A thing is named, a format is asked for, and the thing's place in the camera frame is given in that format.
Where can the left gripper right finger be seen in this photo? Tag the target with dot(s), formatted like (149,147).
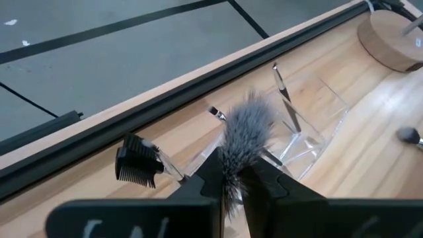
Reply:
(330,218)

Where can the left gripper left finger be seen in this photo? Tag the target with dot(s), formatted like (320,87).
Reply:
(148,218)

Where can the brow comb makeup brush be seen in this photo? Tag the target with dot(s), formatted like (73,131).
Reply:
(137,165)

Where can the clear acrylic organizer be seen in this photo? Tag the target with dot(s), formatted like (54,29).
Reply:
(317,109)

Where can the thick powder makeup brush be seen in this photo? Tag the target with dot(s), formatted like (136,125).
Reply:
(408,135)

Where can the fluffy head makeup brush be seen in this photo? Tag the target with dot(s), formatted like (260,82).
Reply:
(246,132)

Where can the thin black makeup brush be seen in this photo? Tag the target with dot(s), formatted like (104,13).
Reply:
(218,114)

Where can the clear brush holder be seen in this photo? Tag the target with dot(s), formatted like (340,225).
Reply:
(285,96)

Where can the white shade wooden base lamp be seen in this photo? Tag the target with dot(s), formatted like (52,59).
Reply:
(386,39)

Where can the black frame rail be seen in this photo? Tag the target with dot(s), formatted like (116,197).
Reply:
(165,105)

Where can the black frame strut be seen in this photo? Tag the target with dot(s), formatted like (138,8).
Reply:
(39,132)

